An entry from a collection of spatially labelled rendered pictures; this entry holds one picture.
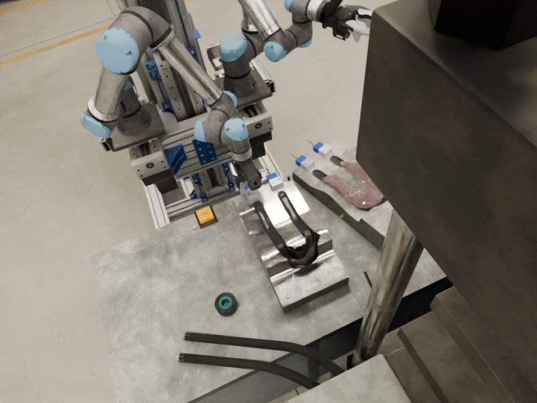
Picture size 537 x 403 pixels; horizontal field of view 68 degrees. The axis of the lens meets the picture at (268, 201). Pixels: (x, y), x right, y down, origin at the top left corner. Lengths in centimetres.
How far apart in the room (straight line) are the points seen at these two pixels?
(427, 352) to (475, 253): 60
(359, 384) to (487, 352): 20
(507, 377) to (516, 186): 45
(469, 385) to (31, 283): 257
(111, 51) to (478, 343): 114
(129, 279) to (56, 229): 150
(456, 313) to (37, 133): 359
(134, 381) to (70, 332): 120
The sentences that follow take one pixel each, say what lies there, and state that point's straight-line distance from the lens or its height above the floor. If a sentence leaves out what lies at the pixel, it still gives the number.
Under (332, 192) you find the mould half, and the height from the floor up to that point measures 90.
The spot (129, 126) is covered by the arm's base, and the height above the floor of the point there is 108.
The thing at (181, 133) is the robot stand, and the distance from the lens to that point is 188.
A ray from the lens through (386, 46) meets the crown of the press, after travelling 38.
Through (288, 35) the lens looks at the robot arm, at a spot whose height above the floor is 137.
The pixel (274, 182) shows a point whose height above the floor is 92.
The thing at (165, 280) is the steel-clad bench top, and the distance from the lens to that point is 163.
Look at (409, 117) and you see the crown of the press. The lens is 38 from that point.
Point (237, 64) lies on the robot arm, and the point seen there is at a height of 120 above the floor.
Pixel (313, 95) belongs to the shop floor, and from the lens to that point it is 341.
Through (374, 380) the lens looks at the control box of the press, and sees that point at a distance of 75.
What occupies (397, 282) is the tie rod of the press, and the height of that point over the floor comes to 154.
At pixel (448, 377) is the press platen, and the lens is 97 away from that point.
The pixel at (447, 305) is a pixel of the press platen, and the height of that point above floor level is 154.
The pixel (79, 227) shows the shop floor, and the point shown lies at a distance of 304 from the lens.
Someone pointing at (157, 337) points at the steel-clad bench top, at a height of 80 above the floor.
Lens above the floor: 220
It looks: 54 degrees down
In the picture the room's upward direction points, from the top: 10 degrees counter-clockwise
